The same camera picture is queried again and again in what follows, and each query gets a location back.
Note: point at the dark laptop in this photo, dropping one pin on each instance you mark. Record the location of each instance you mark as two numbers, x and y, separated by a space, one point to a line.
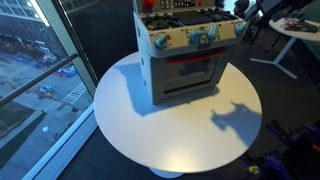
281 13

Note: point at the large red stove button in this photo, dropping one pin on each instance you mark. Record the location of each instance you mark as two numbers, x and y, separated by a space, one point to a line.
148 3

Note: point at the yellow label tag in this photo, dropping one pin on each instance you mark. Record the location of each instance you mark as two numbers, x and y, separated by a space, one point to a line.
254 170

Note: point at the round white pedestal table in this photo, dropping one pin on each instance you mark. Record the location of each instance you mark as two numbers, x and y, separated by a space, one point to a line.
186 140

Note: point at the teal stove knob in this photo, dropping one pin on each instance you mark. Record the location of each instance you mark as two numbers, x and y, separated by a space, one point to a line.
212 32
161 40
240 28
196 36

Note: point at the black office chair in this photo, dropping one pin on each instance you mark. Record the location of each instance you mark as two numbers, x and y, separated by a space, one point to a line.
241 6

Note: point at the grey toy stove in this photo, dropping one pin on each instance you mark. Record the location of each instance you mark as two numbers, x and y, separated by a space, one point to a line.
186 76

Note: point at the grey window frame post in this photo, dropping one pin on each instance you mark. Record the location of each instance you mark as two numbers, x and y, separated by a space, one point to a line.
63 36

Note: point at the small red stove button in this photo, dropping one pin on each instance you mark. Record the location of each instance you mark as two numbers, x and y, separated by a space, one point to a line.
200 1

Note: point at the white office table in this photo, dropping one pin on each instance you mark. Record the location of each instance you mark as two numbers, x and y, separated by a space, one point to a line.
300 35

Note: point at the grey window railing bar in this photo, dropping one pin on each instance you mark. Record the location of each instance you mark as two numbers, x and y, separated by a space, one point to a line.
36 78

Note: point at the white window sill frame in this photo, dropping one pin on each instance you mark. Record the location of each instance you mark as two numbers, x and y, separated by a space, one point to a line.
66 146

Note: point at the dark clutter pile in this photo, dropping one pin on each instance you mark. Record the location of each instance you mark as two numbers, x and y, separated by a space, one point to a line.
301 26

